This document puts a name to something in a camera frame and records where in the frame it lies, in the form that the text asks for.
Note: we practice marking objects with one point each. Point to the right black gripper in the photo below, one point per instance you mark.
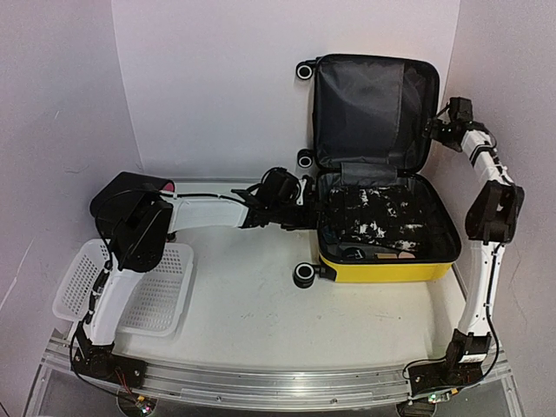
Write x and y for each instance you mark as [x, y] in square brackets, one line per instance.
[434, 132]

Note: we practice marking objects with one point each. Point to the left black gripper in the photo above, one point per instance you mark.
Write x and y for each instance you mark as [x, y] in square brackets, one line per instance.
[307, 221]

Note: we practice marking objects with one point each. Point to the yellow Pikachu suitcase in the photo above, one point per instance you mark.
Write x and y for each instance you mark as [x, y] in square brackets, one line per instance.
[369, 121]

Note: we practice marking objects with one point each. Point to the white plastic basket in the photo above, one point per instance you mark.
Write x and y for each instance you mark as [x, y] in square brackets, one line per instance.
[148, 304]

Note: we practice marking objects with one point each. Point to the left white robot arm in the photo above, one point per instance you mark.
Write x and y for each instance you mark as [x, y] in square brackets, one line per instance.
[134, 216]

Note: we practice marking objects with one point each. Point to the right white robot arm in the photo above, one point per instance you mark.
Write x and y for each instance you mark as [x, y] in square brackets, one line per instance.
[490, 224]

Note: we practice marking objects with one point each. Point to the black round compact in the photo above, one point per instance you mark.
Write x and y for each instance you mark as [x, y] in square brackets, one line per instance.
[353, 253]

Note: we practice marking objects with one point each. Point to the square tan makeup compact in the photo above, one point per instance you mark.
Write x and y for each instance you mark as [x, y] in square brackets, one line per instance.
[387, 257]

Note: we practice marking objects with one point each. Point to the round pink powder puff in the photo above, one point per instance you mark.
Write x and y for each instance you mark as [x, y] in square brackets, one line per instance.
[406, 256]

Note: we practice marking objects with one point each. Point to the black pink drawer organizer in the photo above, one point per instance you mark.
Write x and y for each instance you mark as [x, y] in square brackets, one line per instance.
[128, 183]

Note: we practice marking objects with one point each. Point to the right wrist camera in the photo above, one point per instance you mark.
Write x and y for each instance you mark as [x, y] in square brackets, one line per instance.
[460, 109]

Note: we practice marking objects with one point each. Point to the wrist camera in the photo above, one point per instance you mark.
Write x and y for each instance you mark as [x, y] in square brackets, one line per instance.
[305, 190]
[460, 109]

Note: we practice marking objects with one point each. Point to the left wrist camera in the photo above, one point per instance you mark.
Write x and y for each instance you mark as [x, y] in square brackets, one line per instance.
[305, 190]

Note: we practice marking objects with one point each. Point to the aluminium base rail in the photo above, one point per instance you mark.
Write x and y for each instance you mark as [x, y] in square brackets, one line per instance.
[274, 390]

